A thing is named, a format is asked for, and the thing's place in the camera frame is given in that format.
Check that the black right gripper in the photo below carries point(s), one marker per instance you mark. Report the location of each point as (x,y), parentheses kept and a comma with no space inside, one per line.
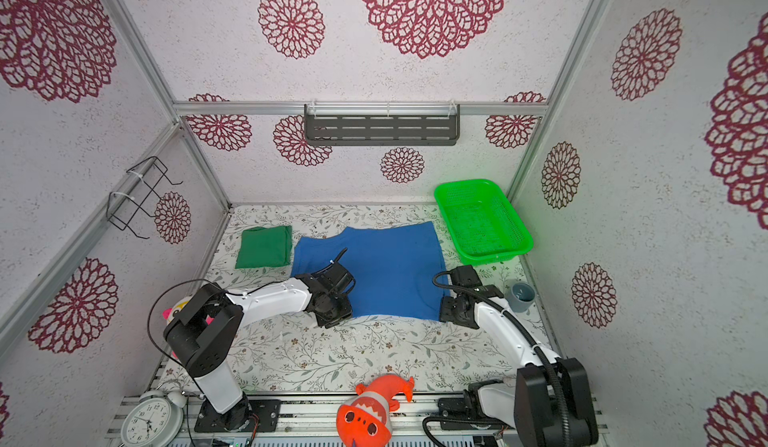
(445,310)

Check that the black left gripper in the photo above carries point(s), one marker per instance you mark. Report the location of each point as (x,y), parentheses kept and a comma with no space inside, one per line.
(347,312)

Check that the blue tank top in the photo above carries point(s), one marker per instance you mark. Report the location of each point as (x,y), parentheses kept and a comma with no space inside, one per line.
(393,268)

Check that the green tank top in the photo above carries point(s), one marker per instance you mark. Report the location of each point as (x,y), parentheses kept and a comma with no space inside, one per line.
(265,247)

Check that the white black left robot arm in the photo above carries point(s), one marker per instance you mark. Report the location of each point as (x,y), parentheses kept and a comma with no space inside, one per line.
(203,331)

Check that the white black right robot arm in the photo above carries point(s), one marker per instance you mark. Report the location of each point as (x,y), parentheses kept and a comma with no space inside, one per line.
(550,403)

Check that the teal green cup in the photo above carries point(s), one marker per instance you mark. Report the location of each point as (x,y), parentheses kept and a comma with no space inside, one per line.
(520,297)

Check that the bright green plastic basket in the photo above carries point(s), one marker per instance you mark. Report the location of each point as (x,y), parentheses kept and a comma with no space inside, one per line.
(482,223)

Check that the red fish plush toy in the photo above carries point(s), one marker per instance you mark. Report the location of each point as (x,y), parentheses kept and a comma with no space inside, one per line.
(364,420)

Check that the pink striped plush toy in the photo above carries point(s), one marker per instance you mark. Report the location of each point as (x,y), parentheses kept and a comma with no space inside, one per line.
(171,312)

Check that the white alarm clock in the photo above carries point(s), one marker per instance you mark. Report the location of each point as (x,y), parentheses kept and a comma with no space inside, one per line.
(155,421)

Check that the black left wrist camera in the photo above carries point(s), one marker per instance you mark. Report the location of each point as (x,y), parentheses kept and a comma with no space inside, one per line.
(336,279)

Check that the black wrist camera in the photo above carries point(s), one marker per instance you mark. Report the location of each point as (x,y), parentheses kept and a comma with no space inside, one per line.
(465,276)
(336,279)

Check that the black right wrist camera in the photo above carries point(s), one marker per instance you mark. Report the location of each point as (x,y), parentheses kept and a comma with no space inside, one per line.
(465,276)

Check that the dark grey wall shelf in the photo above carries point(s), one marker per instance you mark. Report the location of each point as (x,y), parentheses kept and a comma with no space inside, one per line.
(381,128)

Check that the black wire wall rack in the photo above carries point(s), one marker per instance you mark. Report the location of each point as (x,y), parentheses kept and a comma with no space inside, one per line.
(123,206)

